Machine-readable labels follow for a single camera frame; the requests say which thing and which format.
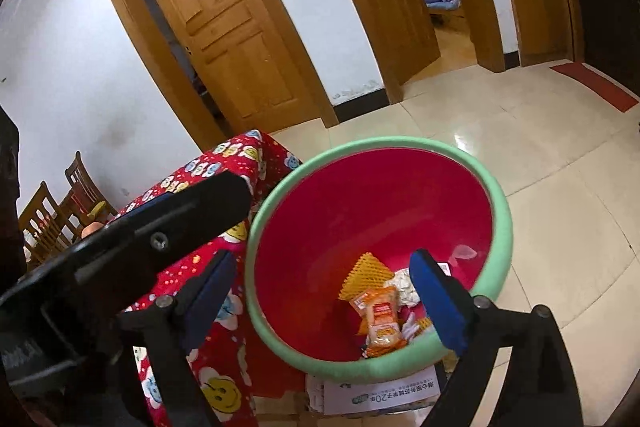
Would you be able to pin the cream paper ball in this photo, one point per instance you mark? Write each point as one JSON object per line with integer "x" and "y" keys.
{"x": 406, "y": 292}

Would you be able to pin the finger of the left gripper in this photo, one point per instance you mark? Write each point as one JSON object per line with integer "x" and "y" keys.
{"x": 112, "y": 268}
{"x": 142, "y": 214}

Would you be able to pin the red apple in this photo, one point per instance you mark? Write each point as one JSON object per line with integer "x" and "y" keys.
{"x": 90, "y": 229}

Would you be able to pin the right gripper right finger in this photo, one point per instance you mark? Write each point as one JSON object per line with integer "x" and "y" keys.
{"x": 540, "y": 387}

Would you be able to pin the yellow foam fruit net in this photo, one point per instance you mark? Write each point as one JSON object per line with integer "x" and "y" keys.
{"x": 368, "y": 273}

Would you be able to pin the cardboard box under bin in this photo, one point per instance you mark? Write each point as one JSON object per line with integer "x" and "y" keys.
{"x": 416, "y": 391}

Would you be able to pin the wooden wall cabinet panel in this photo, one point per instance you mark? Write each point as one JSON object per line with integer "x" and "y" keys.
{"x": 543, "y": 30}

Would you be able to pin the red door mat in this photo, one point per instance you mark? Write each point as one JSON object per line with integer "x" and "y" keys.
{"x": 606, "y": 89}

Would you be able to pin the orange snack packet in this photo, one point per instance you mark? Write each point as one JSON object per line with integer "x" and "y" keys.
{"x": 378, "y": 309}

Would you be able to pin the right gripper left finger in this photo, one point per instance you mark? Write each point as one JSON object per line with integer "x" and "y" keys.
{"x": 171, "y": 328}

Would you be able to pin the red green trash bin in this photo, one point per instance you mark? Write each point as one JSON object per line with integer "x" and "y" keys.
{"x": 387, "y": 197}

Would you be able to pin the closed wooden door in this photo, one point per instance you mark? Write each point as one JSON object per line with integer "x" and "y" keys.
{"x": 242, "y": 61}

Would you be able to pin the wooden chair near table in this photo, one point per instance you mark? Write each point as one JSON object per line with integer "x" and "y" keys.
{"x": 46, "y": 228}

